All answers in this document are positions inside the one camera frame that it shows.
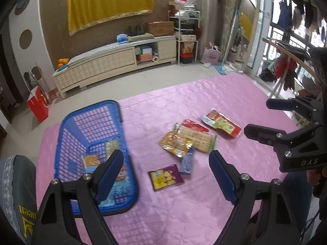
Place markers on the green folded cloth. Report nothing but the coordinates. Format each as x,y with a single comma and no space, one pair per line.
140,37

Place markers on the brown cardboard box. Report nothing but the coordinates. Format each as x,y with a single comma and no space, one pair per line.
160,28

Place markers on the plain round wall panel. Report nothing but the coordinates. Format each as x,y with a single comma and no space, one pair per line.
26,39

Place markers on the person's right hand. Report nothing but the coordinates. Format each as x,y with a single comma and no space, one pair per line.
313,176

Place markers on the white shelf rack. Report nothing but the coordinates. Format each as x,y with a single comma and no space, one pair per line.
178,30

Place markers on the wooden drying rail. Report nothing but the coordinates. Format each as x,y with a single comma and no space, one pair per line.
288,53

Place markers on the red paper bag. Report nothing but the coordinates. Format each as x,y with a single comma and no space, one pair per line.
38,106

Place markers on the patterned beige curtain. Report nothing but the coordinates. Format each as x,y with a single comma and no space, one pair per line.
228,12

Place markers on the blue plastic basket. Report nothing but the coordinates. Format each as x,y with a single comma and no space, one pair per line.
76,122

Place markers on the grey crown print cushion cover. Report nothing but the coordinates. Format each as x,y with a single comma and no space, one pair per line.
15,183

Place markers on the clear cracker packet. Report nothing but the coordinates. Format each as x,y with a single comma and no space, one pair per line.
196,138

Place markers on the pink tablecloth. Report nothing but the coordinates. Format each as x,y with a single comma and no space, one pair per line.
166,112

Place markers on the white paper roll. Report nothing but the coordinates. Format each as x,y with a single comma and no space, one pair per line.
155,59

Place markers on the clear bread packet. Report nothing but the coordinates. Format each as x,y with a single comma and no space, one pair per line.
112,146

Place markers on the dark wooden door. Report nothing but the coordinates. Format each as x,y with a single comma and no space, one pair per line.
7,86

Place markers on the light blue box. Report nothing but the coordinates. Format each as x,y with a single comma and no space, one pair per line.
146,50

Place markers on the black router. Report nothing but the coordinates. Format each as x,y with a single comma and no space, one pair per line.
136,32

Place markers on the row of hanging clothes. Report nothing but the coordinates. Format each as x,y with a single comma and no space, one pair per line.
299,12

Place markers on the red garment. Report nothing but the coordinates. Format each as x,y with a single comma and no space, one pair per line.
286,69

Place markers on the cream television cabinet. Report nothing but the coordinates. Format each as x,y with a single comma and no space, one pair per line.
102,63

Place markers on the printed snack box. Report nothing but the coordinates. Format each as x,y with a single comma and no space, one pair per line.
188,48

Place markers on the red striped snack packet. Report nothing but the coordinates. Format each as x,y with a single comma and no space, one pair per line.
196,126

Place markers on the blue fruit plate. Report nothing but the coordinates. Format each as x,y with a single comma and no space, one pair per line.
62,67

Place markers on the purple yellow snack packet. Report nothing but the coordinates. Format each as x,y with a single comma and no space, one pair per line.
164,177

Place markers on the yellow orange snack packet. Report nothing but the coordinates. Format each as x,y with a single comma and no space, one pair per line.
173,143

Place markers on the yellow cloth cover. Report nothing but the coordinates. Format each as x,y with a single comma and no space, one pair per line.
109,2

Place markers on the red white box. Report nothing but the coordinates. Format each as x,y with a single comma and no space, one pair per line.
179,2

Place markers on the pink bag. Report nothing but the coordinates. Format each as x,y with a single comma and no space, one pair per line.
211,55

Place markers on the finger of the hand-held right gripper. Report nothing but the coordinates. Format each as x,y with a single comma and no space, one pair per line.
263,134
281,104

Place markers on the blue tissue box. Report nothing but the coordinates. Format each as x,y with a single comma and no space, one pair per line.
121,38

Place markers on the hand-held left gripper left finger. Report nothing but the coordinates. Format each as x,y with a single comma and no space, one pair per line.
109,176

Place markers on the blue mop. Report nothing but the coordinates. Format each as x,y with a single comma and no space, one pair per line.
221,67

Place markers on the orange box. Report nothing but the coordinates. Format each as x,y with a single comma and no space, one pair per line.
144,57

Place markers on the arched standing mirror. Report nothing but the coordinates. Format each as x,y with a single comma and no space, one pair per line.
253,30

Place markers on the cluster of oranges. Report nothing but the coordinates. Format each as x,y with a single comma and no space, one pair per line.
63,61

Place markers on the small round wall panel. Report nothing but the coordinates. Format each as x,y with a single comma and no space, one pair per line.
37,73

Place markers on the tower air conditioner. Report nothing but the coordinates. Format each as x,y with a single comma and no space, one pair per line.
210,10

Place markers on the light blue snack packet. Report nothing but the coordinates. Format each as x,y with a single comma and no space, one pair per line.
116,190

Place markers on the person's dark trousers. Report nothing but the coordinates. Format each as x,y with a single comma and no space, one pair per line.
297,196

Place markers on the round wall panel blue disc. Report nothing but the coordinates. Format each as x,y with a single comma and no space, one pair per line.
22,3

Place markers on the small blue snack packet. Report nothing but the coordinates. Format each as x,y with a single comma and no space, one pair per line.
187,162

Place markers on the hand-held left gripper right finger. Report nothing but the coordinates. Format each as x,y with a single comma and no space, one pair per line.
222,176

